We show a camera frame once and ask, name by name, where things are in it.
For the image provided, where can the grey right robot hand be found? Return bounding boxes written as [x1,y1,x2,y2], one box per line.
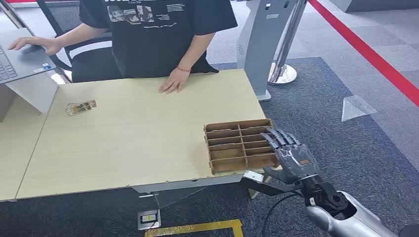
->
[260,127,320,186]

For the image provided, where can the person's left hand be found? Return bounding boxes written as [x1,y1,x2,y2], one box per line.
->
[158,67,191,95]

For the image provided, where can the person's hand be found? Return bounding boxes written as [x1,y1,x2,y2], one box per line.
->
[7,36,63,56]
[158,67,191,95]

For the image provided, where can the person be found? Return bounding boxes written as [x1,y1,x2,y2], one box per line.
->
[7,0,239,95]

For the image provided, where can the patterned card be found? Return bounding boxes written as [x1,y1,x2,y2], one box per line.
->
[65,99,97,117]

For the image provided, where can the person's right hand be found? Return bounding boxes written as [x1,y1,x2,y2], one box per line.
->
[7,36,63,56]

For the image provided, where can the brown wooden compartment organizer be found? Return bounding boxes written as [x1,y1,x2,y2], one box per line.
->
[204,118,280,175]

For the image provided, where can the clear plastic sheet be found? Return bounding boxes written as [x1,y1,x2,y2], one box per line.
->
[341,95,378,122]

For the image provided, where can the yellow floor tape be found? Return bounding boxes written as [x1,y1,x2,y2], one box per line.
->
[144,219,245,237]

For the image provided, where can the grey kiosk stand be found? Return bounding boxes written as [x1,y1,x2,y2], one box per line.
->
[236,0,300,102]

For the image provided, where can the red barrier belt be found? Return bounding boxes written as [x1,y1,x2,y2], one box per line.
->
[307,0,419,108]

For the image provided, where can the floor power socket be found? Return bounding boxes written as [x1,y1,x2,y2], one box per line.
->
[137,209,162,231]

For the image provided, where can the black office chair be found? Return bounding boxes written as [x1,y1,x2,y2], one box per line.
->
[36,0,124,83]

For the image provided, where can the white laptop riser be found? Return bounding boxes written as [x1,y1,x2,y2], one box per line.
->
[0,72,60,122]

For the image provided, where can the grey laptop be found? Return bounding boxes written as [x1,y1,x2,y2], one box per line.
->
[0,28,57,85]

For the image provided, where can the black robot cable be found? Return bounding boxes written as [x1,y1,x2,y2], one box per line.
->
[261,193,303,237]

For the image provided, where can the chrome stanchion post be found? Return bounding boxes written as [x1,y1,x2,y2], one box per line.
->
[267,0,308,86]

